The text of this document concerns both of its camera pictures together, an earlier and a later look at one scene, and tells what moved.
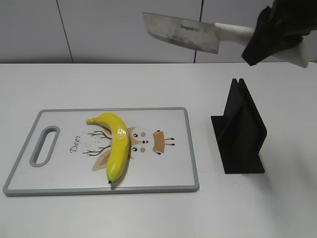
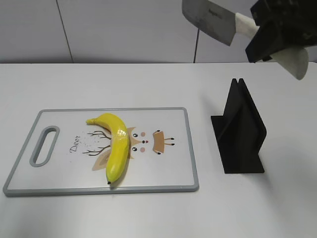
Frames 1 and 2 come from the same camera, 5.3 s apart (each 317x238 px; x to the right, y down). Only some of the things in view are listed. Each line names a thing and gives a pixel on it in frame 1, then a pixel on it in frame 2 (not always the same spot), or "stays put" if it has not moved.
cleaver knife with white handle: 204,36 → 218,21
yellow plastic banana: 120,145 stays put
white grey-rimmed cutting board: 65,154 stays put
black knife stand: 239,132 stays put
